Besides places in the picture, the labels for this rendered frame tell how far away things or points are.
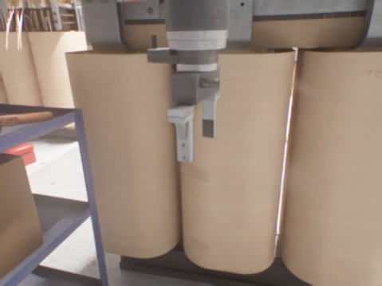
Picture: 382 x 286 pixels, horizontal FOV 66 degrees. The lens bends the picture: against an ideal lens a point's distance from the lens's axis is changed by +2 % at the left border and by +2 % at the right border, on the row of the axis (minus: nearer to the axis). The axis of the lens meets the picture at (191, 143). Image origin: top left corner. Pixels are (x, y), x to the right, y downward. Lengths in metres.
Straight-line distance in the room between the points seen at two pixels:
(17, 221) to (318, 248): 1.01
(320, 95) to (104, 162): 0.82
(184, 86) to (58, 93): 2.88
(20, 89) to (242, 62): 2.91
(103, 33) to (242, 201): 0.78
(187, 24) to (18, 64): 3.14
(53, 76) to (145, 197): 2.28
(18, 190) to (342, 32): 1.09
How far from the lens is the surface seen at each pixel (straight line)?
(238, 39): 0.99
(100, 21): 1.13
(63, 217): 1.22
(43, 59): 3.32
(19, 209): 1.01
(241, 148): 1.03
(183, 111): 0.45
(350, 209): 1.16
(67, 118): 1.01
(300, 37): 1.09
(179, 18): 0.49
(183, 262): 1.55
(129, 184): 1.21
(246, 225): 1.19
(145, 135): 1.11
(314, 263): 1.30
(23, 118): 0.99
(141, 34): 1.17
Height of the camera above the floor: 1.15
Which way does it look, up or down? 21 degrees down
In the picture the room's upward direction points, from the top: 1 degrees counter-clockwise
